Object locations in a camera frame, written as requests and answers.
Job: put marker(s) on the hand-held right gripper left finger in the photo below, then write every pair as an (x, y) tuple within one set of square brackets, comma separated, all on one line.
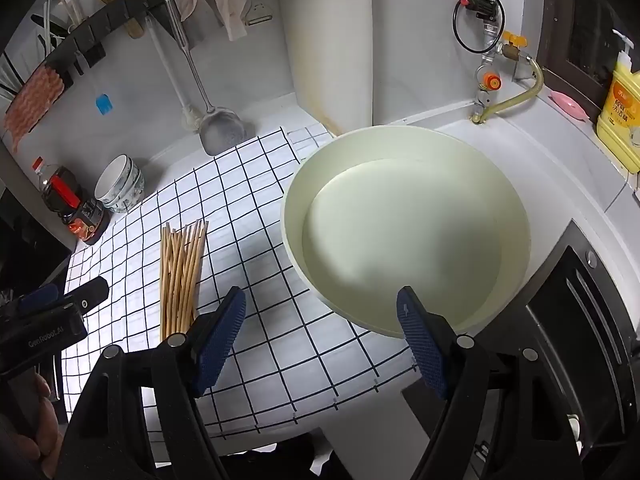
[(220, 340)]

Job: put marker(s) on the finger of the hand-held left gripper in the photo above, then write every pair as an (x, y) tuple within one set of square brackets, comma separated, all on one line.
[(37, 297), (90, 292)]

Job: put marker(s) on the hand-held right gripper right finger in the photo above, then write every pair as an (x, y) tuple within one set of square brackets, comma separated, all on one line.
[(420, 345)]

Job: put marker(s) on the pile of wooden chopsticks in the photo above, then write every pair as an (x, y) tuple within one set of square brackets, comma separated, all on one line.
[(175, 285)]

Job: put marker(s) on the cream round basin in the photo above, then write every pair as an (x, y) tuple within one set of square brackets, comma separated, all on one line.
[(400, 235)]

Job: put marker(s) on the person's left hand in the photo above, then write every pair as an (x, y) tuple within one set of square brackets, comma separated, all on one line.
[(45, 430)]

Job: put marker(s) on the dark appliance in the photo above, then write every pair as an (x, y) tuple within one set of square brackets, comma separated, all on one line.
[(25, 240)]

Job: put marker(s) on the dark soy sauce bottle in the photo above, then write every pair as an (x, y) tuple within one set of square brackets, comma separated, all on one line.
[(75, 210)]

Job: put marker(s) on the floral ceramic bowl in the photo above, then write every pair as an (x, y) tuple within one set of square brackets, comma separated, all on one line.
[(112, 180), (136, 180), (134, 201)]

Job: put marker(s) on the white black-checked cloth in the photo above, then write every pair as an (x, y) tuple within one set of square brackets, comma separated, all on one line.
[(250, 240)]

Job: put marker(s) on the black gas stove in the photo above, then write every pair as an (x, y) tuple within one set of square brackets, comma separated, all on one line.
[(575, 310)]

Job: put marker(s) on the white dish brush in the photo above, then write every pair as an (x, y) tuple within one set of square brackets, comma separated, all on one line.
[(189, 117)]

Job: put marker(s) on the slotted metal spatula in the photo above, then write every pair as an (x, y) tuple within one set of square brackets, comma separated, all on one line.
[(220, 130)]

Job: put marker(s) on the orange-capped pipe fitting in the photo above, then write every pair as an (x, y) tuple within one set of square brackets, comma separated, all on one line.
[(491, 81)]

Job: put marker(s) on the pink soap dish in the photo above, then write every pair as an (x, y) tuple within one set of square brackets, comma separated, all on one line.
[(570, 104)]

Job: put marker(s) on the white plastic utensil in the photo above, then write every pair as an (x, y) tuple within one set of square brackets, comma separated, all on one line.
[(71, 7)]

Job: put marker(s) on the yellow detergent pump bottle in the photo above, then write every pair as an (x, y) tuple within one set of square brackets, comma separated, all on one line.
[(620, 120)]

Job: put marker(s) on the beige hanging rag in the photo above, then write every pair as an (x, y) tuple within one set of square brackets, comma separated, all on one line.
[(225, 5)]

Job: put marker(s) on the black valve with red button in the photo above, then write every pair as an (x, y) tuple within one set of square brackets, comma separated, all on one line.
[(482, 7)]

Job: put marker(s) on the black wall rack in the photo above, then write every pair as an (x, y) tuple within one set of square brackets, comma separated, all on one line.
[(120, 7)]

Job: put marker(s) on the dark window frame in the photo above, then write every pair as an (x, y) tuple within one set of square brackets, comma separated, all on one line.
[(590, 20)]

